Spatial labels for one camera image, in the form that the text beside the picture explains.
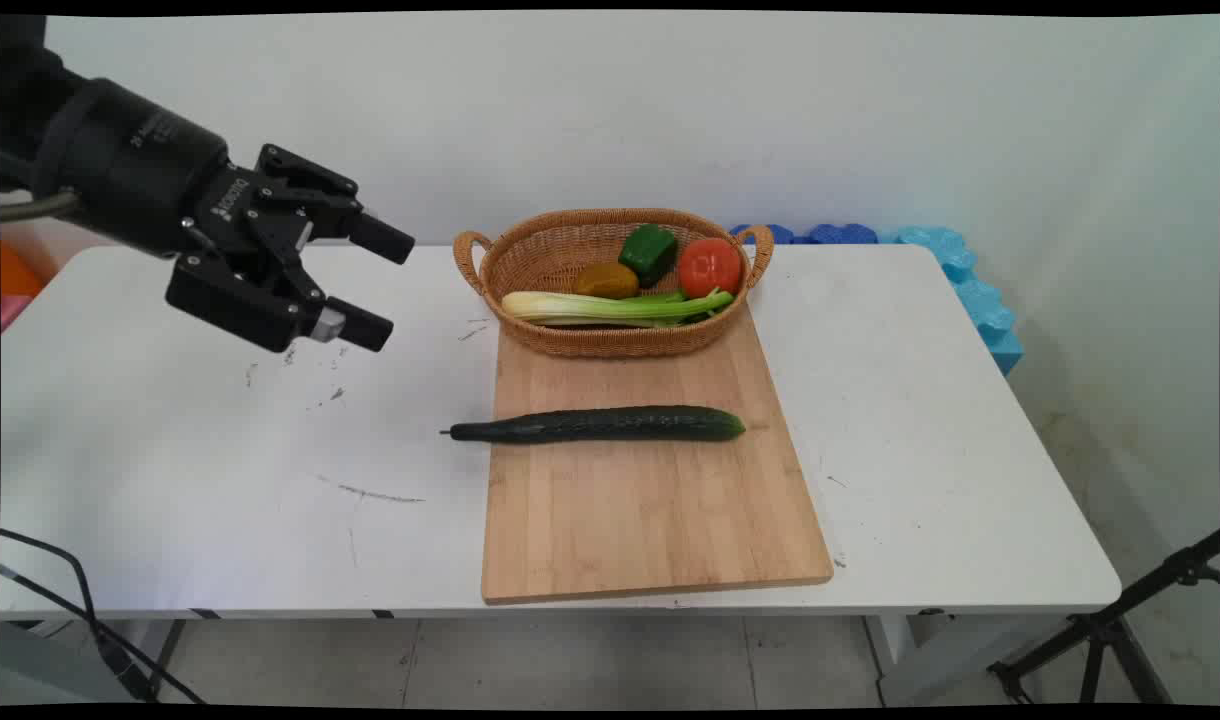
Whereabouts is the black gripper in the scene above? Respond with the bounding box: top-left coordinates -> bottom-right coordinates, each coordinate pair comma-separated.
30,78 -> 417,354

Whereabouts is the brown potato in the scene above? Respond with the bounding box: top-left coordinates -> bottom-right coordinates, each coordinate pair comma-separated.
573,261 -> 641,301

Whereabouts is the green celery stalk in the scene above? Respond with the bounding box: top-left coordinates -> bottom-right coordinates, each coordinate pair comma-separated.
501,287 -> 736,329

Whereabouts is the woven wicker basket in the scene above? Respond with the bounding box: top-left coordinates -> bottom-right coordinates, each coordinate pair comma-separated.
453,207 -> 775,359

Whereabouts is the green bell pepper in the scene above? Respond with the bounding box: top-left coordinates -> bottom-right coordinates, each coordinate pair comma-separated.
618,223 -> 680,288

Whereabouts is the dark green cucumber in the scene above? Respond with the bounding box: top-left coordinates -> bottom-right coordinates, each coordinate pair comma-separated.
440,405 -> 747,445

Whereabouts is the red tomato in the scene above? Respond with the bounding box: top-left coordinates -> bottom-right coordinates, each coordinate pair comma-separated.
677,237 -> 744,299

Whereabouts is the wooden cutting board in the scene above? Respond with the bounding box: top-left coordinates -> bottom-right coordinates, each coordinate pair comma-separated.
480,305 -> 835,607

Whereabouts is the grey table leg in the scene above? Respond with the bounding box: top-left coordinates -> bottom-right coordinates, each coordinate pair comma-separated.
0,618 -> 187,706

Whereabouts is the dark blue foam mat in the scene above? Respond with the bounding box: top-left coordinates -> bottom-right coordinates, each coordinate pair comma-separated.
728,222 -> 883,247

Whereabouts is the cyan foam mat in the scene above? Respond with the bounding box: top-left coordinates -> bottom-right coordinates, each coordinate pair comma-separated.
878,225 -> 1025,377

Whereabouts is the white table leg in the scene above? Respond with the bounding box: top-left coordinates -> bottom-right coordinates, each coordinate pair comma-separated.
863,610 -> 1071,708

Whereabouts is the black tripod stand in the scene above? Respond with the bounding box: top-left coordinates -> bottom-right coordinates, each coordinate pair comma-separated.
987,530 -> 1220,706

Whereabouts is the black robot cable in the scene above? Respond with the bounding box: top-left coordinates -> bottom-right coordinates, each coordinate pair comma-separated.
0,528 -> 209,706

